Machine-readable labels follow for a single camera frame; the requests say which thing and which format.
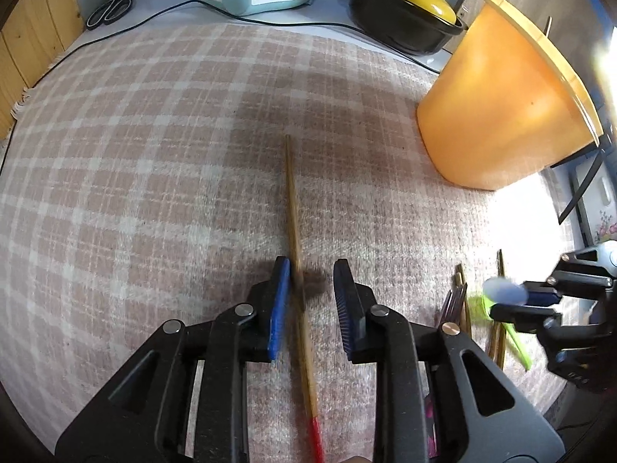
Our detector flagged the black scissors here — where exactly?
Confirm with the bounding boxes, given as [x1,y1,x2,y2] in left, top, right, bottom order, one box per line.
[86,0,136,30]

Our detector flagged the black power cable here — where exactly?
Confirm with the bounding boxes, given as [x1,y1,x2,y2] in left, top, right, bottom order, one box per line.
[0,0,442,174]

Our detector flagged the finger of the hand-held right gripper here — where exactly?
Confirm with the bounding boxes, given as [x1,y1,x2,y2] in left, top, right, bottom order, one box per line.
[489,301,613,391]
[525,241,617,307]

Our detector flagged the red-ended bamboo chopstick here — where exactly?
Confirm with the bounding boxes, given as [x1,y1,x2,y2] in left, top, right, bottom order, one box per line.
[284,135,325,463]

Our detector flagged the floral printed object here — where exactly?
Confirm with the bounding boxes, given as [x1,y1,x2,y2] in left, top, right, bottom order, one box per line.
[595,207,617,244]

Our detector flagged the orange plastic container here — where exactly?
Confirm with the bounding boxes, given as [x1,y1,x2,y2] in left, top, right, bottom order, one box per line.
[416,0,603,191]

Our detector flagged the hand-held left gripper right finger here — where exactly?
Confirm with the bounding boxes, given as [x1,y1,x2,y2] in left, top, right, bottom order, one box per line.
[332,259,565,463]

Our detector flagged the pink plaid tablecloth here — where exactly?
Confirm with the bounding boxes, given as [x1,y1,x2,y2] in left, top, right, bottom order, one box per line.
[0,22,579,463]

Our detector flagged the metal fork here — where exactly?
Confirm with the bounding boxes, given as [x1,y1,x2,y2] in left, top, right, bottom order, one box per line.
[436,284,468,326]

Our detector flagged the pink object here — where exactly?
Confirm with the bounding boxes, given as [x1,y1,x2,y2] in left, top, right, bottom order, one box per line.
[424,386,440,451]

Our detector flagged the green plastic spoon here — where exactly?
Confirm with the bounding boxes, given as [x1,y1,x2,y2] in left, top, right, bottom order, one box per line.
[467,277,533,372]

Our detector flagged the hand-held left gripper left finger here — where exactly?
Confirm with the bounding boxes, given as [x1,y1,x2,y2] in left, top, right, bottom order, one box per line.
[55,257,292,463]

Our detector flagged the black cooking pot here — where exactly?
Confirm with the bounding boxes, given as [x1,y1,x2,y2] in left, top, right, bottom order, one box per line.
[348,0,469,56]

